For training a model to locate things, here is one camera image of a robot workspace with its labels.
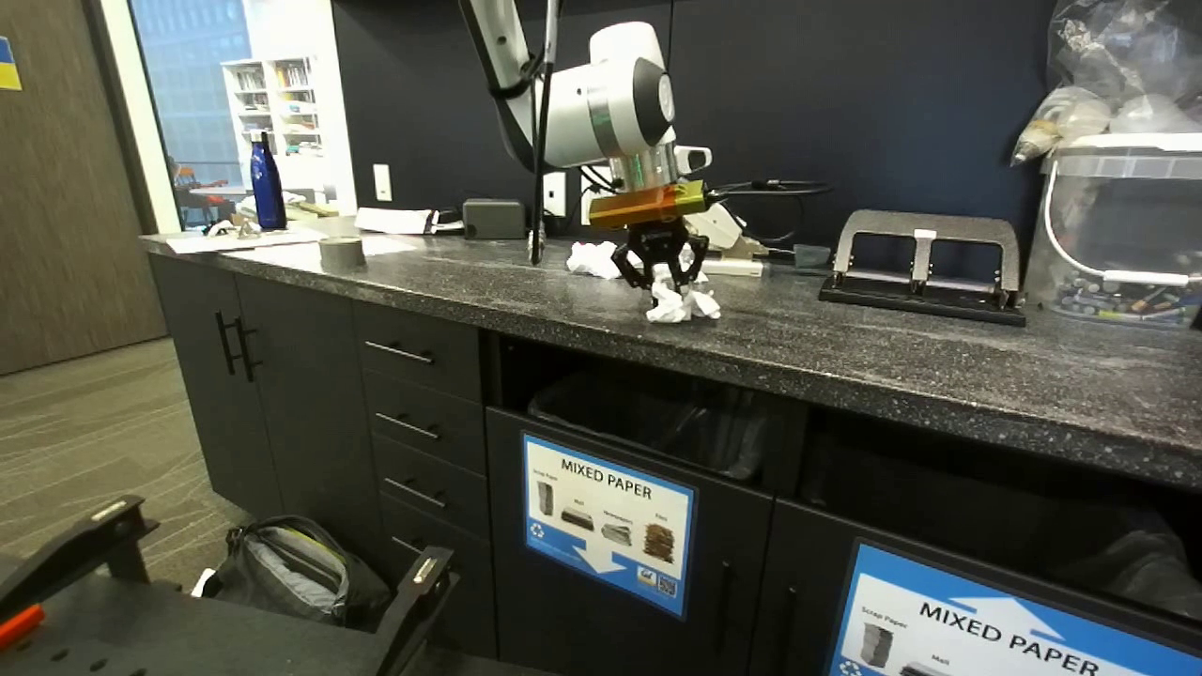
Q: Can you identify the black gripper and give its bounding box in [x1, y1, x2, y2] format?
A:
[614, 219, 708, 294]

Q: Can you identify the small white paper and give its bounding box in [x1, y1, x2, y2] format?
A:
[643, 273, 726, 331]

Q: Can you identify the small white piece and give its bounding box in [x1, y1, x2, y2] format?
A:
[704, 251, 772, 281]

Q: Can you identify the black bin liner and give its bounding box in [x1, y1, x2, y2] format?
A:
[802, 425, 1202, 625]
[527, 368, 802, 493]

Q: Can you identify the black power adapter box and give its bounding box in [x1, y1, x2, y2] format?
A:
[457, 194, 530, 242]

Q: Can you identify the blue mixed paper sign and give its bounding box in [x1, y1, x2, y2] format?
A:
[825, 542, 1202, 676]
[518, 431, 693, 625]

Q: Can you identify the grey three-hole punch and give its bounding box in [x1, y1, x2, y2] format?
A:
[817, 206, 1029, 331]

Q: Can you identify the white power strip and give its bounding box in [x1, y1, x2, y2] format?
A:
[353, 204, 444, 242]

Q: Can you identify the dark grey counter cabinet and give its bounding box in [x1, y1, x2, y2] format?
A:
[146, 254, 1202, 676]

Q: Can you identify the blue metal water bottle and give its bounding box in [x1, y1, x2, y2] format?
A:
[247, 129, 288, 232]

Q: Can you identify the white shelf unit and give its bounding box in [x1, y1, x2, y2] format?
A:
[220, 54, 324, 209]

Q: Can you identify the flat white paper sheet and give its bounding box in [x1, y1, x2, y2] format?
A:
[146, 224, 295, 258]

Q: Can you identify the clear plastic container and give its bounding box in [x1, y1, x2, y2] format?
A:
[1020, 133, 1202, 331]

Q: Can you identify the black backpack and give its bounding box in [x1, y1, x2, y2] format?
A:
[190, 515, 394, 630]

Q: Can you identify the clear plastic bag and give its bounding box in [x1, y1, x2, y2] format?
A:
[1010, 0, 1202, 170]

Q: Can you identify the amber wrist camera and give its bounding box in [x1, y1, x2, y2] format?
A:
[582, 177, 713, 232]

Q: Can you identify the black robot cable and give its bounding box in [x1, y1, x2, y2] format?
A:
[527, 0, 563, 271]

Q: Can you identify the black bin door handle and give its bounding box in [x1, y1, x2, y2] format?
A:
[778, 582, 808, 676]
[708, 555, 742, 671]

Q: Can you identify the yellow blue wall sticker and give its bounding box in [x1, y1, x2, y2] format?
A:
[0, 31, 26, 95]

